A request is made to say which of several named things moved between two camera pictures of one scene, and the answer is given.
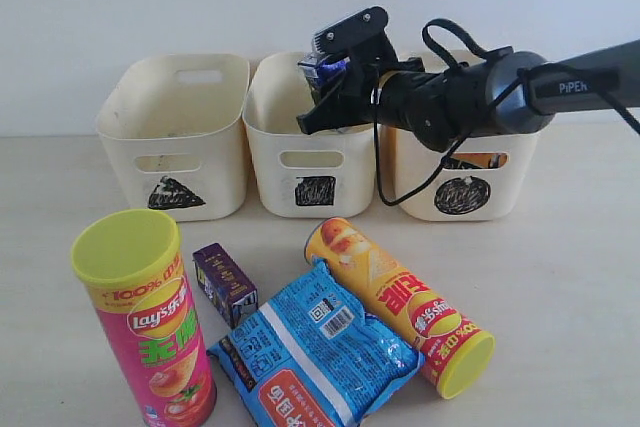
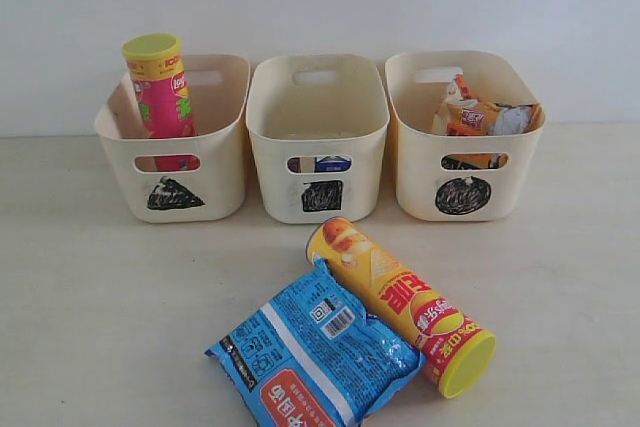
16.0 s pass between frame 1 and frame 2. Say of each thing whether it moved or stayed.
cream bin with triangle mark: stayed
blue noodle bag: stayed
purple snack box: moved
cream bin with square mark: stayed
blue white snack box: moved
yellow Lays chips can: stayed
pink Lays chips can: moved
